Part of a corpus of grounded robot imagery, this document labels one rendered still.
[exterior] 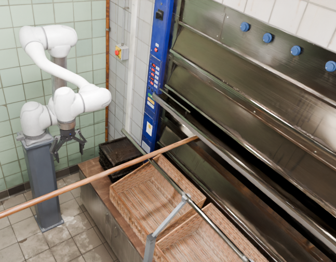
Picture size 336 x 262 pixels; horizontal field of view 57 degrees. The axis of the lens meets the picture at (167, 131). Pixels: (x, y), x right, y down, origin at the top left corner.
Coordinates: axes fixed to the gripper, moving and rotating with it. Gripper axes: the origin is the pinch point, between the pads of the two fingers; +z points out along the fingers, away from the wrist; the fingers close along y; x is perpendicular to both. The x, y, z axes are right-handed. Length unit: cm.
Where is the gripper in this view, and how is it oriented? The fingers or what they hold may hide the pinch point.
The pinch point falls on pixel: (69, 155)
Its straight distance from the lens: 178.8
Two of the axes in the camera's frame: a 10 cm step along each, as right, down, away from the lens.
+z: -1.2, 8.0, 5.9
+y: -7.9, 2.8, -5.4
